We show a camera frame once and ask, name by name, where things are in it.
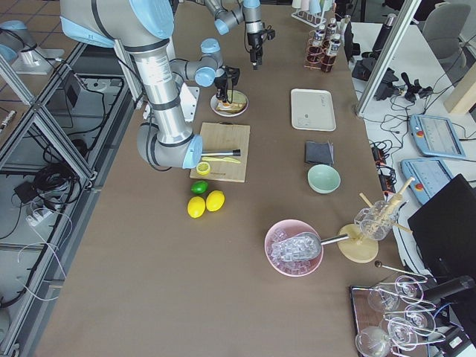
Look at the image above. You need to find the yellow plastic knife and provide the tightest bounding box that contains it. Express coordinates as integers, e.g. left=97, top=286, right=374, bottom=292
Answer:
left=201, top=156, right=241, bottom=164

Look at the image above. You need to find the wine glass rack tray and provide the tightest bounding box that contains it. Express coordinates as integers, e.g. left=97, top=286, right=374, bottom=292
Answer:
left=349, top=273, right=469, bottom=357

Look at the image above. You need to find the green lime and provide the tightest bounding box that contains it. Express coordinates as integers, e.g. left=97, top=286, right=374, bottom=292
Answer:
left=190, top=180, right=208, bottom=195

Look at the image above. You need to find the tea bottle left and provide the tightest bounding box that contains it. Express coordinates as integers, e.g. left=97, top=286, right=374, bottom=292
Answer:
left=324, top=18, right=337, bottom=40

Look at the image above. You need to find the grey folded cloth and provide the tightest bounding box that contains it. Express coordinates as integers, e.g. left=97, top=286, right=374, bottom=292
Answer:
left=305, top=141, right=334, bottom=166

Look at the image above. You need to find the white round plate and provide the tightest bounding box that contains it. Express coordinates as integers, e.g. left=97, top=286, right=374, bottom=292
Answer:
left=210, top=90, right=248, bottom=117

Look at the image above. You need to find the wooden mug tree stand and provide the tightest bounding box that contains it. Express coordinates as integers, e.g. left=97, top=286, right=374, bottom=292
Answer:
left=338, top=177, right=415, bottom=263

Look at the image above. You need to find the pink ice bowl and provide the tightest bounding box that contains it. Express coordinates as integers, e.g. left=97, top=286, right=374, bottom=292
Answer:
left=264, top=219, right=324, bottom=277

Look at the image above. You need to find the wooden cutting board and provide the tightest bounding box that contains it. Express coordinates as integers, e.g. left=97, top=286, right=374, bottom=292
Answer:
left=189, top=122, right=251, bottom=183

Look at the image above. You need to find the aluminium frame post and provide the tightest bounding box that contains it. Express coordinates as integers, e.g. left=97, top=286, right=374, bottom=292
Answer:
left=355, top=0, right=421, bottom=118

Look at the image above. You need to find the tea bottle right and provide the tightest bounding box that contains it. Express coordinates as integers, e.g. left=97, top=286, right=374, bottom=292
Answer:
left=307, top=26, right=325, bottom=68

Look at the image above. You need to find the glass mug on stand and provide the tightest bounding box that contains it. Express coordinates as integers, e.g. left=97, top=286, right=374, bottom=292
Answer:
left=354, top=201, right=399, bottom=241

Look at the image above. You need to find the tea bottle front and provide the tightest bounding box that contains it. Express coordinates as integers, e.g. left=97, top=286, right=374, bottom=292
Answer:
left=321, top=33, right=341, bottom=73

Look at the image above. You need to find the cream rabbit tray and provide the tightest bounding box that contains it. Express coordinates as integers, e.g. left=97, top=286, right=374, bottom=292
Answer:
left=290, top=89, right=336, bottom=132

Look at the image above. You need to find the black monitor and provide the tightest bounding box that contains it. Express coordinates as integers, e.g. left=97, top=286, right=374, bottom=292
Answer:
left=408, top=174, right=475, bottom=277

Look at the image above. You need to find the whole lemon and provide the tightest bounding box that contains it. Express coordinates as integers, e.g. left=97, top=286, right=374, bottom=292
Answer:
left=205, top=190, right=225, bottom=212
left=187, top=196, right=206, bottom=219

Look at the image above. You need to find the steel muddler black tip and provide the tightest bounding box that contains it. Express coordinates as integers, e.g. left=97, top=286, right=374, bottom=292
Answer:
left=201, top=149, right=241, bottom=156

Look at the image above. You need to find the whole lemon lower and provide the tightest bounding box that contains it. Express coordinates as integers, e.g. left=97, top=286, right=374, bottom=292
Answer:
left=187, top=196, right=206, bottom=219

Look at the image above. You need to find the green bowl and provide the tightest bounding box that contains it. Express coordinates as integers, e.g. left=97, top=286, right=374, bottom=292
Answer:
left=307, top=164, right=341, bottom=194

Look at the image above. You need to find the copper wire bottle rack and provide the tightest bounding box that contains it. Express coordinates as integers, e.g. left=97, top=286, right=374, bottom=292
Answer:
left=304, top=30, right=341, bottom=73

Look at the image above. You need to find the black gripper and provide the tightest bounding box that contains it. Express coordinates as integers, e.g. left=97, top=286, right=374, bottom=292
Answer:
left=246, top=28, right=275, bottom=70
left=214, top=65, right=240, bottom=104

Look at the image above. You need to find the metal ice scoop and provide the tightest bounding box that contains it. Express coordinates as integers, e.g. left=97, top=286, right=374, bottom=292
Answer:
left=266, top=232, right=350, bottom=262

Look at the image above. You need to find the tea bottle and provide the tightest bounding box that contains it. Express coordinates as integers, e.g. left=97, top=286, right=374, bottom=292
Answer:
left=321, top=33, right=341, bottom=73
left=324, top=18, right=337, bottom=40
left=307, top=26, right=325, bottom=68

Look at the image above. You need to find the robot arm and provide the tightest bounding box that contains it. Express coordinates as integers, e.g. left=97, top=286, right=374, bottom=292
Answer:
left=203, top=0, right=276, bottom=70
left=60, top=1, right=239, bottom=169

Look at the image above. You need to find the white cup rack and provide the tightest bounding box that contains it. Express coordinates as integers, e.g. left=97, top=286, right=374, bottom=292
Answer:
left=291, top=0, right=335, bottom=28

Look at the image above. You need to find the bread slice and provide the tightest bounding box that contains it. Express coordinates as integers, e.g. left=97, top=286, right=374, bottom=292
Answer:
left=227, top=90, right=248, bottom=105
left=215, top=102, right=246, bottom=114

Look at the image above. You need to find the blue teach pendant near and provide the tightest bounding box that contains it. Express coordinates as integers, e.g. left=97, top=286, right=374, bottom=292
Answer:
left=399, top=157, right=461, bottom=205

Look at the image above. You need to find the blue teach pendant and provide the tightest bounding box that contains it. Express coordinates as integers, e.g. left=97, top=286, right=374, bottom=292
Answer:
left=399, top=157, right=461, bottom=205
left=409, top=115, right=466, bottom=158

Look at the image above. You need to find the half lemon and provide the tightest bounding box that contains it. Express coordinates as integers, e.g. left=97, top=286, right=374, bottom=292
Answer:
left=196, top=161, right=211, bottom=176

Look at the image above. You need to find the whole lemon upper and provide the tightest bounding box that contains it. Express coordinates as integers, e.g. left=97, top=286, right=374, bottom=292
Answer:
left=205, top=190, right=225, bottom=212

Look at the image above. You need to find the blue teach pendant far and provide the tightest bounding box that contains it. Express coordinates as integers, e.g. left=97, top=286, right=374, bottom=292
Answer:
left=409, top=115, right=466, bottom=158

